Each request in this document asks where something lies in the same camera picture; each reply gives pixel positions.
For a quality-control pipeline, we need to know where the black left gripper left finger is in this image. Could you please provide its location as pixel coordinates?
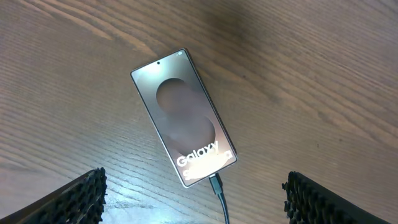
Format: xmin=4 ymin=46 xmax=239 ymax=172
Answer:
xmin=1 ymin=168 xmax=107 ymax=224

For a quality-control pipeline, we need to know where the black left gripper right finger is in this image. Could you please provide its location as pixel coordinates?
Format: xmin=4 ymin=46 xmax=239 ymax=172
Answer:
xmin=282 ymin=171 xmax=387 ymax=224

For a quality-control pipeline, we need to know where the black USB charging cable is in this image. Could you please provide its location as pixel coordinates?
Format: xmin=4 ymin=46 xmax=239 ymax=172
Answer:
xmin=208 ymin=172 xmax=231 ymax=224

